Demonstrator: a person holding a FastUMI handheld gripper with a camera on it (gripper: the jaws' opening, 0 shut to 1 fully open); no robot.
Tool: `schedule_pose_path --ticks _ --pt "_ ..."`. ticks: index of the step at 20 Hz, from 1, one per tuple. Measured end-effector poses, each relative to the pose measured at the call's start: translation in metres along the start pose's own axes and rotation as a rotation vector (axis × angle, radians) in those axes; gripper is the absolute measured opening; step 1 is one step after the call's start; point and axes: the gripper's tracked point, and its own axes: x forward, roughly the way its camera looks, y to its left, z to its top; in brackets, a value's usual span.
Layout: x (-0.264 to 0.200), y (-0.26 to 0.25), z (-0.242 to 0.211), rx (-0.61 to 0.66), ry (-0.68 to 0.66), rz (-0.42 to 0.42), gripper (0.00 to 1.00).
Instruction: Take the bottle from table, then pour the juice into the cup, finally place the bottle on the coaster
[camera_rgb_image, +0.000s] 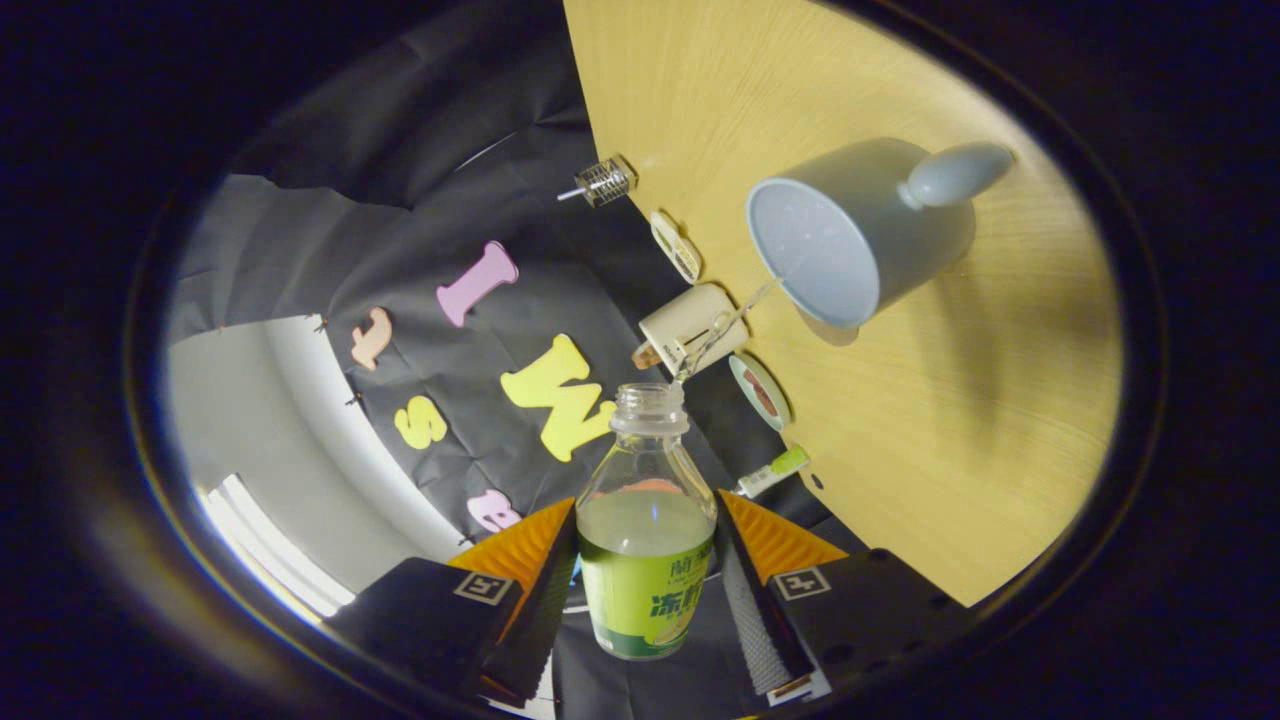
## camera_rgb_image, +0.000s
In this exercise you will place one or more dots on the brown toast slice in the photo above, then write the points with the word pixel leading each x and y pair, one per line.
pixel 646 356

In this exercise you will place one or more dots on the pale blue cup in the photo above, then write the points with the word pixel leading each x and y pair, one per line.
pixel 900 240

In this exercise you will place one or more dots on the wooden table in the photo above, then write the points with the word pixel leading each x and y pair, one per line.
pixel 950 420

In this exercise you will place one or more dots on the ceiling light panel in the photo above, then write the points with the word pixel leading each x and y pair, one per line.
pixel 270 550

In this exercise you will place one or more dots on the green label juice bottle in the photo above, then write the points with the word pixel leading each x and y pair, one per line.
pixel 645 590

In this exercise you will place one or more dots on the white straw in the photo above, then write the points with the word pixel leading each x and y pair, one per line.
pixel 570 194

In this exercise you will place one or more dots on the brown bread piece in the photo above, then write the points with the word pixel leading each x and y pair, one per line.
pixel 770 403
pixel 754 383

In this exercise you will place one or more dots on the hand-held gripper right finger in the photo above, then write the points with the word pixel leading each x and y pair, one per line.
pixel 745 600

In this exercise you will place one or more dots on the small white green bottle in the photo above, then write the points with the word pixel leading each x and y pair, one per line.
pixel 770 473

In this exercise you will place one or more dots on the black backdrop cloth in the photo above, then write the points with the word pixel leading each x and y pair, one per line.
pixel 400 230

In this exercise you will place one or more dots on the pale green plate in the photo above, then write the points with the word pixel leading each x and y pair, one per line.
pixel 745 372

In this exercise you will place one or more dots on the cream toaster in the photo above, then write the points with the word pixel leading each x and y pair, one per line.
pixel 685 320

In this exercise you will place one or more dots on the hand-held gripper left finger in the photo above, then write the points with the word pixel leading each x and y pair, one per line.
pixel 540 620

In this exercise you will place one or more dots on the white divided tray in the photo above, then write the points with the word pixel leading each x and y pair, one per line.
pixel 677 247

